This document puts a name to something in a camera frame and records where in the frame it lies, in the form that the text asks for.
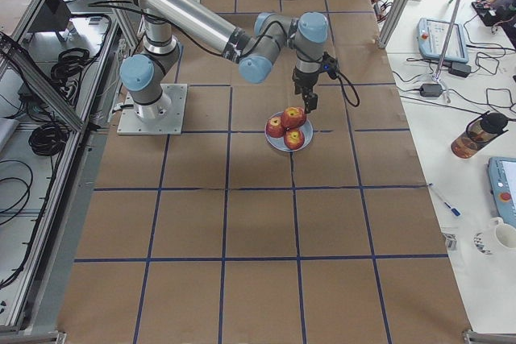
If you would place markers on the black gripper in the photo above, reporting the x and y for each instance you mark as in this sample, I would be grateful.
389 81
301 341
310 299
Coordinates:
303 80

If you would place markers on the red yellow apple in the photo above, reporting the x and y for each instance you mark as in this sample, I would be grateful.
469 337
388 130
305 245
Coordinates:
293 117

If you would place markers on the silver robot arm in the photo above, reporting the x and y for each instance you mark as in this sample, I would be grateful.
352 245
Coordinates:
254 54

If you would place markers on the red apple on plate front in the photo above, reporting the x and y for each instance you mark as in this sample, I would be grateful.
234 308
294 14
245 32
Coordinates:
294 139

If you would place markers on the red apple on plate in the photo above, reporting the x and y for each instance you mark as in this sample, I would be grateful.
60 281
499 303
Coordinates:
294 139
274 128

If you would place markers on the red apple on plate right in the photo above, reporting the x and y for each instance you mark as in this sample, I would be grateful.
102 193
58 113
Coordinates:
274 128

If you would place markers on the light blue plate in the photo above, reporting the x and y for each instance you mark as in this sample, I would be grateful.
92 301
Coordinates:
306 128

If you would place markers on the black power adapter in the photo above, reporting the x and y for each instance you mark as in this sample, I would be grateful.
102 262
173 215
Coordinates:
430 90

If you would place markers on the blue teach pendant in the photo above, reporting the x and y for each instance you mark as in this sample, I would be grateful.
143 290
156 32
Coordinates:
501 173
431 37

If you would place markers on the black lidded drink cup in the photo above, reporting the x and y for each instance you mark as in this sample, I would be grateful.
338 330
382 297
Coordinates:
478 134

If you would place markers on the blue white pen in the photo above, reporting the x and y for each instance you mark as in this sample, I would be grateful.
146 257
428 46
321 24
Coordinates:
444 200

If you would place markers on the white mug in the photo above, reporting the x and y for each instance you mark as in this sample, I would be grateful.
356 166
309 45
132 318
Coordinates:
500 237

